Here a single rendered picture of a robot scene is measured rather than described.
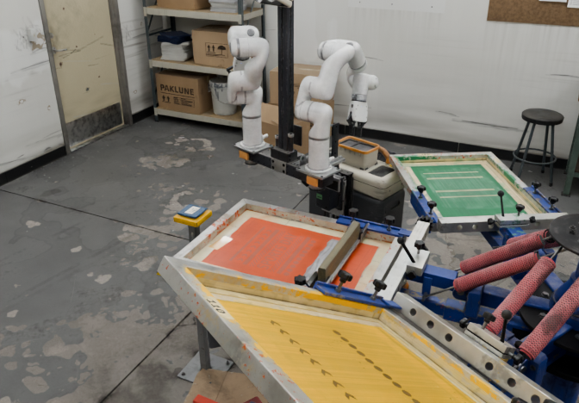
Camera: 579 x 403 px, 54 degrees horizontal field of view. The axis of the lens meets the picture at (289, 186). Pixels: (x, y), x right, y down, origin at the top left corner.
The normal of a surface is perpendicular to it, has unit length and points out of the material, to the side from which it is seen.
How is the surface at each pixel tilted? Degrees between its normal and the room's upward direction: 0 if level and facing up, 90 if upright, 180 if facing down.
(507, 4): 90
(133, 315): 0
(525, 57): 90
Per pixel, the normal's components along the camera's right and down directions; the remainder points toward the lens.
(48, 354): 0.00, -0.90
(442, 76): -0.43, 0.40
